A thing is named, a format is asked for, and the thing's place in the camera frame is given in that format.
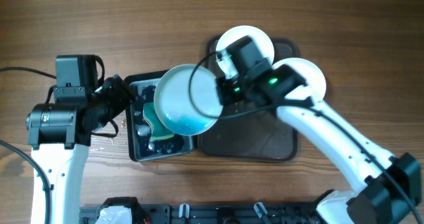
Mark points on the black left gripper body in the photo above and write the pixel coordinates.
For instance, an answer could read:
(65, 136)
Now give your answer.
(112, 99)

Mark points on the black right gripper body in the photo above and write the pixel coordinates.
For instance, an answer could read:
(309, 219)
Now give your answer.
(234, 90)

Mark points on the white plate with blue stain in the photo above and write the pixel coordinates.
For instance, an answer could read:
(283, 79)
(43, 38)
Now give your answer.
(261, 39)

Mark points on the green yellow sponge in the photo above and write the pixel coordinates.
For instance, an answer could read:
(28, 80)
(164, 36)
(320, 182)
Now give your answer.
(158, 130)

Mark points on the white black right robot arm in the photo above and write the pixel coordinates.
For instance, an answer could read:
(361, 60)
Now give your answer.
(383, 187)

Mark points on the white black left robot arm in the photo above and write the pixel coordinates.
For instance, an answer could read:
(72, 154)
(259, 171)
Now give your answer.
(60, 137)

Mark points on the dark brown serving tray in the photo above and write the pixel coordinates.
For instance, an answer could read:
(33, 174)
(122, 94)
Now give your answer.
(259, 136)

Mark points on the black soapy water tray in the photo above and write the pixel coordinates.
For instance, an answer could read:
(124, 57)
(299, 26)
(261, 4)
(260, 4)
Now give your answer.
(141, 147)

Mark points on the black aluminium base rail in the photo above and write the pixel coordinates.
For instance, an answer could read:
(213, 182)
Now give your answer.
(284, 213)

